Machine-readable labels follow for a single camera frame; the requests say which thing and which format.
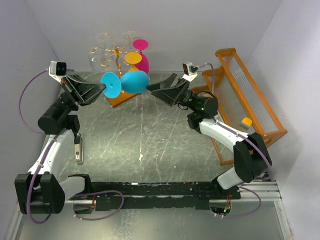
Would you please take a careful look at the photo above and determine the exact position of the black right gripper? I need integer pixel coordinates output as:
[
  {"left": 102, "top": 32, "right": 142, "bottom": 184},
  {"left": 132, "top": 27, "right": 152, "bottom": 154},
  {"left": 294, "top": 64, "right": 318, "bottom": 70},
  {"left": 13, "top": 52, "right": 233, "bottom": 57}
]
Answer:
[{"left": 146, "top": 73, "right": 199, "bottom": 113}]

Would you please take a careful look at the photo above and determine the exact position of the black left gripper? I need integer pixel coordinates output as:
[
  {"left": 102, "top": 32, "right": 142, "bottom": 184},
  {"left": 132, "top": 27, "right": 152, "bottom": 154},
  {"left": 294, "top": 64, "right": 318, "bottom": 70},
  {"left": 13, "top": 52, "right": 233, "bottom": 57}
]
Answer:
[{"left": 51, "top": 74, "right": 108, "bottom": 115}]

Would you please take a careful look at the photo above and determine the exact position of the patterned clear wine glass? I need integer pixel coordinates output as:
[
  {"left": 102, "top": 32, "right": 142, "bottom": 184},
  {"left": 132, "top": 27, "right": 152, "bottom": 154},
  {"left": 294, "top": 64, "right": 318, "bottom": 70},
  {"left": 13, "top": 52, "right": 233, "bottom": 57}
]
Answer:
[{"left": 88, "top": 46, "right": 101, "bottom": 72}]

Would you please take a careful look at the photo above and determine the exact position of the blue wine glass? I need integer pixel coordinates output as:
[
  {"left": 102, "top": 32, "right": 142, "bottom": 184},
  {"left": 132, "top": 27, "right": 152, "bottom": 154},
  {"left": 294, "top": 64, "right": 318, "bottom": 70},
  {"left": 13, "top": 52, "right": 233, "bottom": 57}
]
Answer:
[{"left": 100, "top": 70, "right": 150, "bottom": 99}]

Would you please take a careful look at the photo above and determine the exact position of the yellow wine glass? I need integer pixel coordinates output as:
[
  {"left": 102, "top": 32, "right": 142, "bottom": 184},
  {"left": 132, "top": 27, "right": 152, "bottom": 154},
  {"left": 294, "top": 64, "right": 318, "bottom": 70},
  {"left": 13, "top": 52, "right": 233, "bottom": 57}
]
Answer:
[{"left": 124, "top": 52, "right": 142, "bottom": 72}]

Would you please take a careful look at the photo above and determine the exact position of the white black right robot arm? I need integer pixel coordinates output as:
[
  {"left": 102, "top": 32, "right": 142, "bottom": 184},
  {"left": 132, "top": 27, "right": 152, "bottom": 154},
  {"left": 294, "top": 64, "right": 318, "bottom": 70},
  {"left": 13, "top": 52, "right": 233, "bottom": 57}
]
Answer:
[{"left": 146, "top": 73, "right": 272, "bottom": 199}]

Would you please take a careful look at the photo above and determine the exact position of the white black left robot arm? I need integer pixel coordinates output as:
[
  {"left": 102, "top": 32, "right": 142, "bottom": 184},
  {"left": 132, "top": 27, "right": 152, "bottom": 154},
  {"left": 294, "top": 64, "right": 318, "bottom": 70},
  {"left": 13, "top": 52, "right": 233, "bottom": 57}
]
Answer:
[{"left": 14, "top": 73, "right": 106, "bottom": 218}]

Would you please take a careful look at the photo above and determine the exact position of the pink wine glass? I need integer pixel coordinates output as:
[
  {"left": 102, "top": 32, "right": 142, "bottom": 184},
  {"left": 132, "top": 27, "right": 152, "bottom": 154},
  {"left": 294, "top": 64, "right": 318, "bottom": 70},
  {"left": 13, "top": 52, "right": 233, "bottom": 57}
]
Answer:
[{"left": 132, "top": 38, "right": 150, "bottom": 74}]

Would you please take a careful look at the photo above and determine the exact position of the wooden dish rack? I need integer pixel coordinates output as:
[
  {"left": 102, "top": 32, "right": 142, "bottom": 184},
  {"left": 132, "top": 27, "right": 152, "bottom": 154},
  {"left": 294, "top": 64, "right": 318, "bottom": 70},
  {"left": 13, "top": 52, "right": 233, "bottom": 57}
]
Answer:
[{"left": 191, "top": 47, "right": 288, "bottom": 167}]

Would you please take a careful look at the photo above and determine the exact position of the silver black stapler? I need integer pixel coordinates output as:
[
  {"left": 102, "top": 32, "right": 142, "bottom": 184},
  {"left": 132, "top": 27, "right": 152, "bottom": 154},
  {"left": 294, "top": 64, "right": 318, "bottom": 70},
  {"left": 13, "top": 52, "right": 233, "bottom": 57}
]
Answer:
[{"left": 74, "top": 132, "right": 84, "bottom": 165}]

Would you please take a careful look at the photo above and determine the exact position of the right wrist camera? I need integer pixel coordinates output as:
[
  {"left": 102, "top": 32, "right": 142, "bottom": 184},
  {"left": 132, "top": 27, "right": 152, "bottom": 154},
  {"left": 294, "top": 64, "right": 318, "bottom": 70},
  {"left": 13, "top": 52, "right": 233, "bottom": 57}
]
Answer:
[{"left": 182, "top": 62, "right": 198, "bottom": 82}]

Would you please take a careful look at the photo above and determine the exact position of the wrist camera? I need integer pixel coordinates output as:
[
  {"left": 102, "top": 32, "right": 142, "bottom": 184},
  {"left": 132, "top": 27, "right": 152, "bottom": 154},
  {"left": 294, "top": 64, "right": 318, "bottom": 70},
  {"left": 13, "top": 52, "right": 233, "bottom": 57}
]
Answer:
[
  {"left": 49, "top": 60, "right": 67, "bottom": 77},
  {"left": 182, "top": 62, "right": 198, "bottom": 82}
]

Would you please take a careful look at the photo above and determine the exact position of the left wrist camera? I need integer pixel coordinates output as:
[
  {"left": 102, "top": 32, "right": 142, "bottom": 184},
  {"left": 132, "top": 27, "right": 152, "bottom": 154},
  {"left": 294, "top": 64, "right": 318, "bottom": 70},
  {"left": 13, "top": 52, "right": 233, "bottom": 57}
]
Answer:
[{"left": 49, "top": 60, "right": 67, "bottom": 77}]

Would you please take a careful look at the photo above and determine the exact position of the gold wire wine glass rack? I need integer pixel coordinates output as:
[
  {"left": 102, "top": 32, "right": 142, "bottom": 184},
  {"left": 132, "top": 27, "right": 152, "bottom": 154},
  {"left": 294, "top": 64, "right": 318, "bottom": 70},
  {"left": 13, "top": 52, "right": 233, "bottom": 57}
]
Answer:
[{"left": 87, "top": 32, "right": 145, "bottom": 109}]

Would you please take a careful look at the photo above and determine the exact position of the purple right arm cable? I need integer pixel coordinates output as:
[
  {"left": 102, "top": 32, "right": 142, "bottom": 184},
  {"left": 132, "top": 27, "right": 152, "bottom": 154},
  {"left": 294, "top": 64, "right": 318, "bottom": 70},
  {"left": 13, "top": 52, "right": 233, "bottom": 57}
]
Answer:
[{"left": 197, "top": 61, "right": 273, "bottom": 219}]

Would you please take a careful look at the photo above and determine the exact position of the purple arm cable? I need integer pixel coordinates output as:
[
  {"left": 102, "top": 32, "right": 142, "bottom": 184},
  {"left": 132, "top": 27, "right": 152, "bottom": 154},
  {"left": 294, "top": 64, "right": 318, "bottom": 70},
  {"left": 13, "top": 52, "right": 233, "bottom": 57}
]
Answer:
[
  {"left": 197, "top": 61, "right": 273, "bottom": 219},
  {"left": 18, "top": 69, "right": 55, "bottom": 225}
]

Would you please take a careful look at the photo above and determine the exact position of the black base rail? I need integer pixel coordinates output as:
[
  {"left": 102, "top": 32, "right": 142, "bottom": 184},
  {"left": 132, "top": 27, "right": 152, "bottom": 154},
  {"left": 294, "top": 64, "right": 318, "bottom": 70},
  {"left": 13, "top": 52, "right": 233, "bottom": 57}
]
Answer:
[{"left": 63, "top": 181, "right": 242, "bottom": 212}]

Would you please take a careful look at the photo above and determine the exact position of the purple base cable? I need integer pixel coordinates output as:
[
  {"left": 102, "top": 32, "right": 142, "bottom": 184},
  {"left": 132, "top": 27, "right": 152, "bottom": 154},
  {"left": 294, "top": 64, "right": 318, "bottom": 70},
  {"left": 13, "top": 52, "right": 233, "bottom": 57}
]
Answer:
[{"left": 72, "top": 189, "right": 125, "bottom": 221}]

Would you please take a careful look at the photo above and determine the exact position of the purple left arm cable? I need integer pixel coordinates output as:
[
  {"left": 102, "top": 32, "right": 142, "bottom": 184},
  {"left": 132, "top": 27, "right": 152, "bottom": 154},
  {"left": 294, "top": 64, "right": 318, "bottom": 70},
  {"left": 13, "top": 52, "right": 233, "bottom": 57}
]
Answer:
[{"left": 18, "top": 69, "right": 55, "bottom": 225}]

